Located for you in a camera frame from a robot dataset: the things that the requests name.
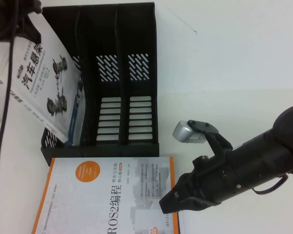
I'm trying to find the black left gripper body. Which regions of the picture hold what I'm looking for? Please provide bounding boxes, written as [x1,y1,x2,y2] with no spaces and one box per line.
[0,0,43,43]

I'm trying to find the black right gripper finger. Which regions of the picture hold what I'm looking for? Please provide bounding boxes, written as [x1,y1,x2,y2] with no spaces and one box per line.
[180,198,211,213]
[158,172,204,215]

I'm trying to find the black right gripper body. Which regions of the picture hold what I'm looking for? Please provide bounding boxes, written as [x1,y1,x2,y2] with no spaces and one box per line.
[191,148,244,205]

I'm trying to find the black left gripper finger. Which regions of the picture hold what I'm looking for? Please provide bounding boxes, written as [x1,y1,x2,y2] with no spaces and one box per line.
[20,13,43,46]

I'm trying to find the white car suspension book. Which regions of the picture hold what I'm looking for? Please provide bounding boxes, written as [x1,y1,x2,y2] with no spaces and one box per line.
[0,9,85,147]

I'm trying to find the black plastic book stand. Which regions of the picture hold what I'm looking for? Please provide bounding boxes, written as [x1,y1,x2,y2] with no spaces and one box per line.
[40,2,160,158]

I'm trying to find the orange and white ROS2 book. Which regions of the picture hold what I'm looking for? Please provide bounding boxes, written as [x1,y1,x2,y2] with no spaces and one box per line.
[32,156,183,234]

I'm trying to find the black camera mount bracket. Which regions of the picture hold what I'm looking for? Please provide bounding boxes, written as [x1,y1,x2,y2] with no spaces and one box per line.
[187,119,234,156]

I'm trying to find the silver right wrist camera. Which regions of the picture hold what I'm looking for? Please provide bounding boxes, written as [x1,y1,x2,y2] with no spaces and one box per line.
[172,120,207,145]

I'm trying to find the black left camera cable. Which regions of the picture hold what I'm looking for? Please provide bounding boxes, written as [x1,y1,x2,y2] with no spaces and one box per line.
[0,29,18,222]

